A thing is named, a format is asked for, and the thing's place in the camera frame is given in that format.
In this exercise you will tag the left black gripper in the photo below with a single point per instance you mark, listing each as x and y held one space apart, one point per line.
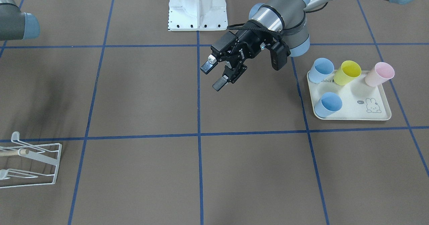
250 43

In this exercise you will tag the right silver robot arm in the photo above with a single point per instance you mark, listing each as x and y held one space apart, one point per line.
15 24

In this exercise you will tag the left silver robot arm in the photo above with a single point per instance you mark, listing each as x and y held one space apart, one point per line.
279 26

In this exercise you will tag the blue cup far corner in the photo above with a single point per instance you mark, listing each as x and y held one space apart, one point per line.
320 70

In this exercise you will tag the blue cup near base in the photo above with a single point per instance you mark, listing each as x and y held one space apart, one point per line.
328 104

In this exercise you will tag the yellow plastic cup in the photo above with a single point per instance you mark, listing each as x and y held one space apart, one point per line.
347 72

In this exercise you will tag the pink plastic cup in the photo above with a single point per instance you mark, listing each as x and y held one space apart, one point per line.
379 74

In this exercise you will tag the cream plastic tray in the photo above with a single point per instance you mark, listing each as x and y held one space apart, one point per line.
359 101

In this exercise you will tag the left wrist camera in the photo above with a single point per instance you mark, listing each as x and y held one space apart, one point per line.
279 53

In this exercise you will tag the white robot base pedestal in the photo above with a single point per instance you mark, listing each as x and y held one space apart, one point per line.
197 15

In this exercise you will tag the white wire cup rack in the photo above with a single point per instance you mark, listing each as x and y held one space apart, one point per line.
24 164

